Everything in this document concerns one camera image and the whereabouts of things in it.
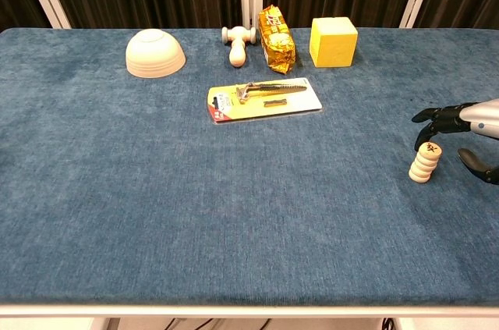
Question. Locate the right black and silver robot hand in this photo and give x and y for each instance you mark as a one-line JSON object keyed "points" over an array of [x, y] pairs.
{"points": [[483, 121]]}

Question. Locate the yellow snack packet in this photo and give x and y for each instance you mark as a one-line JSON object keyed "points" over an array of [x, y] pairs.
{"points": [[277, 41]]}

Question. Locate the blue fabric table mat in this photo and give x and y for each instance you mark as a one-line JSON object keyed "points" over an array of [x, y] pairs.
{"points": [[195, 209]]}

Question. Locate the razor blister pack yellow card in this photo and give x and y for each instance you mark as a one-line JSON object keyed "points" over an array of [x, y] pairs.
{"points": [[257, 109]]}

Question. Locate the cream upturned bowl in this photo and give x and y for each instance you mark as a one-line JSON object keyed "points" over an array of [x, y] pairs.
{"points": [[156, 53]]}

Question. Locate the wooden toy hammer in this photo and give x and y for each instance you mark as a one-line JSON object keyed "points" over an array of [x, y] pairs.
{"points": [[238, 53]]}

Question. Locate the yellow foam cube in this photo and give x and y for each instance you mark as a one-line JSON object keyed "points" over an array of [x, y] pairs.
{"points": [[335, 47]]}

